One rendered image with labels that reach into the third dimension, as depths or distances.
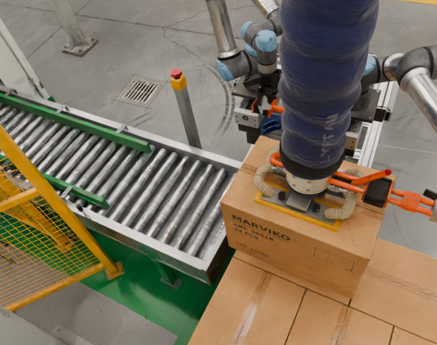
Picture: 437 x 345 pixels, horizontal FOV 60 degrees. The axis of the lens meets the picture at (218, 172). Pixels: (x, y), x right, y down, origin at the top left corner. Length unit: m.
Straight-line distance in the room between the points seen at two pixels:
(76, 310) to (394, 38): 3.69
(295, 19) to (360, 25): 0.15
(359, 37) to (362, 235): 0.77
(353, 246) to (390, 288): 0.59
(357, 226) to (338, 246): 0.11
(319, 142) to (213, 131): 2.18
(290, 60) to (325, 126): 0.24
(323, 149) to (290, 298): 0.90
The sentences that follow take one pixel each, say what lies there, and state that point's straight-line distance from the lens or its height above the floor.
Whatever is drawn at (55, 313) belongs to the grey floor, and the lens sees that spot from 2.84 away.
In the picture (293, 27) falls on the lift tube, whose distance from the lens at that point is 0.98.
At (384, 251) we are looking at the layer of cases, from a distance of 2.09.
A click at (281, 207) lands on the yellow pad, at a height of 1.09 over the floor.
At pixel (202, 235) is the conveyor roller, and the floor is 0.55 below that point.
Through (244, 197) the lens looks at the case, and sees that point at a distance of 1.55.
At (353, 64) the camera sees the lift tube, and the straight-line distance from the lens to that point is 1.04.
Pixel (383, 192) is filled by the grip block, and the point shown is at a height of 1.22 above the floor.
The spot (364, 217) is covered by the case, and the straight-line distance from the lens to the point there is 1.54.
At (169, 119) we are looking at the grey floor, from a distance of 3.51.
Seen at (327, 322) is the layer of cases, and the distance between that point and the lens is 1.91.
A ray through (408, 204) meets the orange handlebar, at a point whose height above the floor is 1.22.
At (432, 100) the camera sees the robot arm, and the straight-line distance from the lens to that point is 1.32.
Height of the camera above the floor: 2.37
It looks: 52 degrees down
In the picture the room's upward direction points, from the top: 12 degrees counter-clockwise
